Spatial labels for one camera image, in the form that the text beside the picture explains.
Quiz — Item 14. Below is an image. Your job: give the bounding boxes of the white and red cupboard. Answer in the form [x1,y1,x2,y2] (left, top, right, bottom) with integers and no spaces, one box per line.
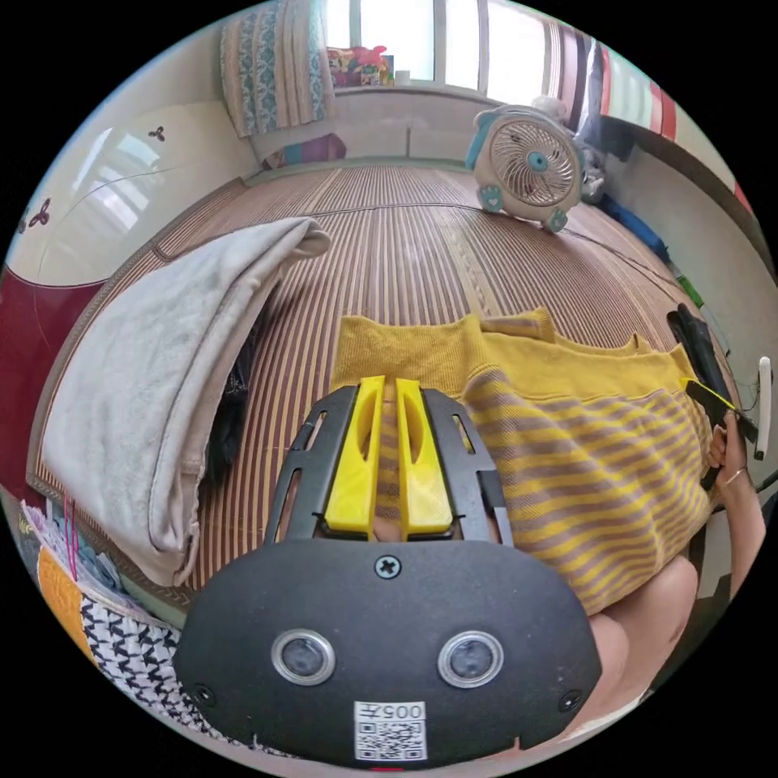
[0,100,263,507]

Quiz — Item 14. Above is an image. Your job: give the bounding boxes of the patterned beige and teal curtain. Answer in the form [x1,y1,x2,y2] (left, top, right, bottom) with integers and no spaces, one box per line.
[219,2,336,139]

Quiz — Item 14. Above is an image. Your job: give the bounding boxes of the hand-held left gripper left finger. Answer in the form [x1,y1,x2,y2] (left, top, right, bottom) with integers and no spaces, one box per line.
[323,374,387,541]

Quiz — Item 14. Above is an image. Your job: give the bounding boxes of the white and blue fan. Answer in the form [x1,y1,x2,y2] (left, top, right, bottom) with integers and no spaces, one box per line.
[464,104,588,235]

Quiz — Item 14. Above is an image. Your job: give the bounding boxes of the striped curtain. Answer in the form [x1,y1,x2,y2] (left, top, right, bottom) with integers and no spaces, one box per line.
[556,23,679,144]

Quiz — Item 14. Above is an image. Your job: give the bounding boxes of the purple and teal pillow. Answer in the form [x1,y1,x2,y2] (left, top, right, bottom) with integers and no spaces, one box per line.
[262,133,348,170]

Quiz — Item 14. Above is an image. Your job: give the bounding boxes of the pile of clothes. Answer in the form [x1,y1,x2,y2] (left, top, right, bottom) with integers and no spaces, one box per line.
[41,216,333,588]

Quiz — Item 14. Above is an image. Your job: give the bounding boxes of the colourful toys on windowsill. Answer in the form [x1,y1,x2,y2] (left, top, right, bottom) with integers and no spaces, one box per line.
[326,45,396,90]

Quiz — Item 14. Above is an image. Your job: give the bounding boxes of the black white patterned cloth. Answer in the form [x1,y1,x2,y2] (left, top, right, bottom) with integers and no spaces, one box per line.
[16,498,296,758]

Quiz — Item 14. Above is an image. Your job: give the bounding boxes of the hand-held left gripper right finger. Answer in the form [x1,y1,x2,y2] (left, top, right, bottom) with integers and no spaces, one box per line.
[395,377,455,541]

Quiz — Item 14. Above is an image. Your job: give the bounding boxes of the person's right hand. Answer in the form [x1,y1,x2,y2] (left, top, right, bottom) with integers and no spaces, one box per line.
[707,424,754,489]

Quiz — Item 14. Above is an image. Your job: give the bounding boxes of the yellow striped long sleeve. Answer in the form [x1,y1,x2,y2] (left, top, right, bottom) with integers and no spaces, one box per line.
[331,306,720,616]

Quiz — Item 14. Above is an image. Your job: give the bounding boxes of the person's right forearm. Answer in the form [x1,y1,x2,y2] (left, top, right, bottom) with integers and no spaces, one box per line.
[716,468,768,601]

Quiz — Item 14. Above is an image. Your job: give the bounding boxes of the window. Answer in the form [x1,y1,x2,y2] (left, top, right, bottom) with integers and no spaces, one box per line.
[320,0,563,93]

